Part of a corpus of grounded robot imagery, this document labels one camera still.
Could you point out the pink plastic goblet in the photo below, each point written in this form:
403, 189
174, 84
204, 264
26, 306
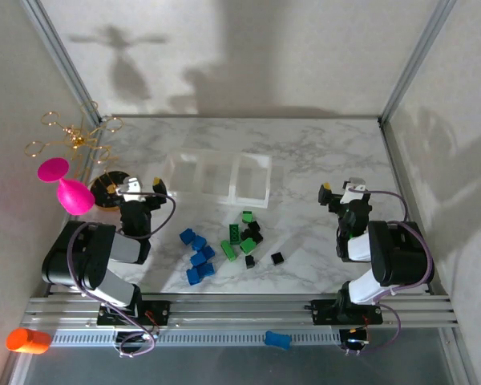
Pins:
74, 196

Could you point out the blue lego brick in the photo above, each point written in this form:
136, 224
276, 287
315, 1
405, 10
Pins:
207, 252
199, 242
197, 258
205, 269
187, 236
192, 276

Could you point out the long light green lego brick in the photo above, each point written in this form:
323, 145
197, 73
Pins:
228, 250

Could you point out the blue bone-shaped piece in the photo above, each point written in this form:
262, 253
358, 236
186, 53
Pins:
277, 339

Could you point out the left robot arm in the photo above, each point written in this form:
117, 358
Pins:
84, 264

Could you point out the aluminium frame post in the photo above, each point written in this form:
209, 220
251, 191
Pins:
64, 60
417, 60

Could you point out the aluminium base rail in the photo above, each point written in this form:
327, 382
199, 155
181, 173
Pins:
240, 313

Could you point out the orange cylinder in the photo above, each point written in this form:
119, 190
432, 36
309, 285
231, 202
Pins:
28, 341

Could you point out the dark green lego brick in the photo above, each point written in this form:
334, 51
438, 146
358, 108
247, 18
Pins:
235, 233

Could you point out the black lego brick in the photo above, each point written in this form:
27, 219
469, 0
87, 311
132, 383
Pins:
250, 262
257, 237
245, 234
254, 225
277, 258

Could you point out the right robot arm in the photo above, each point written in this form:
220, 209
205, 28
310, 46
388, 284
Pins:
401, 256

